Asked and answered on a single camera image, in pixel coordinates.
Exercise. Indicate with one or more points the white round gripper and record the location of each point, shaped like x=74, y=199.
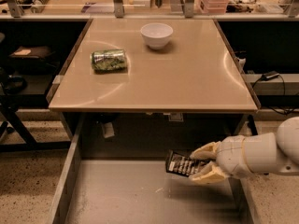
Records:
x=234, y=159

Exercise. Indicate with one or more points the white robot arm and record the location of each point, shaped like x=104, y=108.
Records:
x=275, y=153

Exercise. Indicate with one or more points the open grey top drawer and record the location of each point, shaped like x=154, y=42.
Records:
x=122, y=179

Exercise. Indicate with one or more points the black table leg with caster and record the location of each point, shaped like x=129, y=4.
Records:
x=251, y=125

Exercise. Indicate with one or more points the white paper tag under table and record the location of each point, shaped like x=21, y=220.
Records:
x=107, y=130

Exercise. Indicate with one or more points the white ceramic bowl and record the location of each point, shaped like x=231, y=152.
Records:
x=156, y=35

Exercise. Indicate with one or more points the green crushed soda can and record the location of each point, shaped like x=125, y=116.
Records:
x=108, y=60

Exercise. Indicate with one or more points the black power adapter with cable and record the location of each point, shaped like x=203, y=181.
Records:
x=270, y=76

